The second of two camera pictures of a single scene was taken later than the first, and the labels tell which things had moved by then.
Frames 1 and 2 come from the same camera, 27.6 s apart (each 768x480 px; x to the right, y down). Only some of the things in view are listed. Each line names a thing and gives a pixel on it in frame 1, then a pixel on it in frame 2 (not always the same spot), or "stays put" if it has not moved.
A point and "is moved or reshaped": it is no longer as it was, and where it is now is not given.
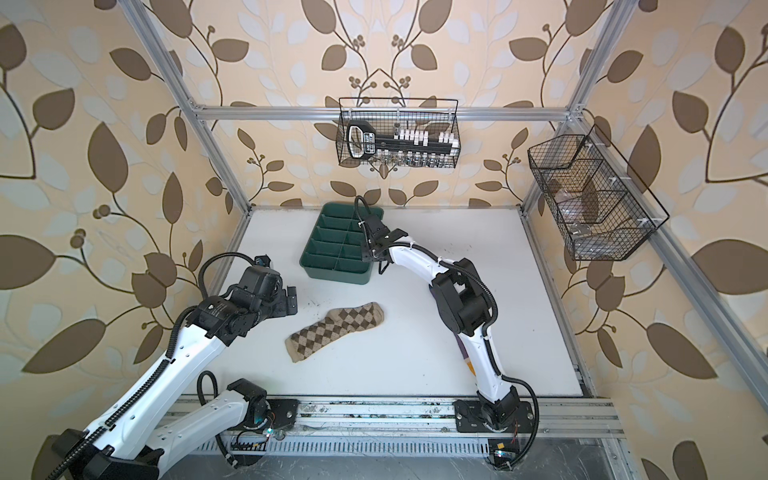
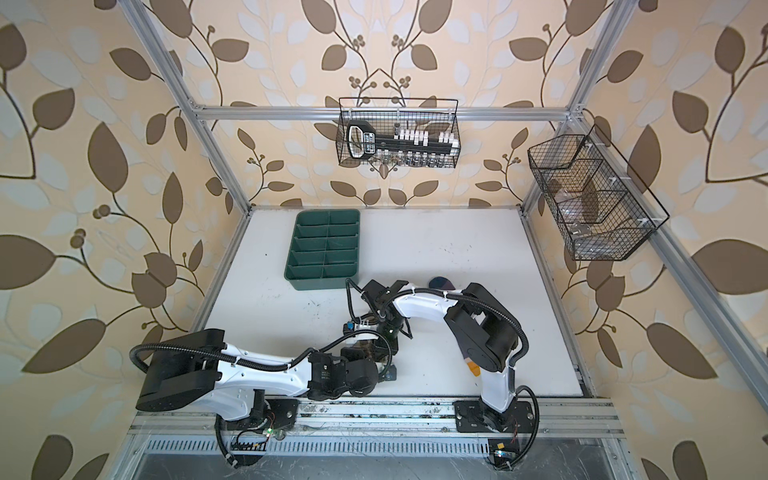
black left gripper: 284,309 to 354,355
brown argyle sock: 331,326 to 372,350
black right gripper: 366,256 to 391,347
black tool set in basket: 403,148 stays put
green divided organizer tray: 334,251 is moved or reshaped
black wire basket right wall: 602,207 stays put
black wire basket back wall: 399,132 stays put
